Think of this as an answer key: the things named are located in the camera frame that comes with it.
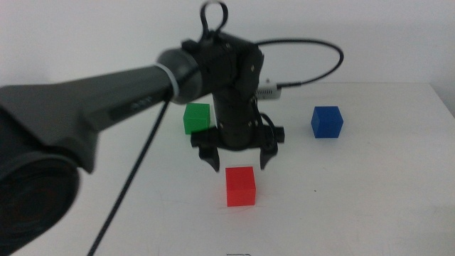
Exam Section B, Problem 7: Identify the red cube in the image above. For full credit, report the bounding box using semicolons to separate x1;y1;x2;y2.
225;166;257;208

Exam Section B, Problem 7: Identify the green cube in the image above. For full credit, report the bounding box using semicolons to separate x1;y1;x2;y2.
183;102;211;135

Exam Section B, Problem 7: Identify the blue cube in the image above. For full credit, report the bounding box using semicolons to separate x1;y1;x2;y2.
310;105;344;139

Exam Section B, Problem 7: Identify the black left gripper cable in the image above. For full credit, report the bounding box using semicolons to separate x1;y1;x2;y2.
260;112;282;151

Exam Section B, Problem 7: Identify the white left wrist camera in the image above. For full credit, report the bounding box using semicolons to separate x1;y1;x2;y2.
255;83;282;101

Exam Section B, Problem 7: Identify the black braided left camera cable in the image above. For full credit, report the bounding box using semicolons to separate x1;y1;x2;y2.
87;38;345;256

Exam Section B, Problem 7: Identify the thin black left cable loop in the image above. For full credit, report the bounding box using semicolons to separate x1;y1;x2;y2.
200;1;229;40

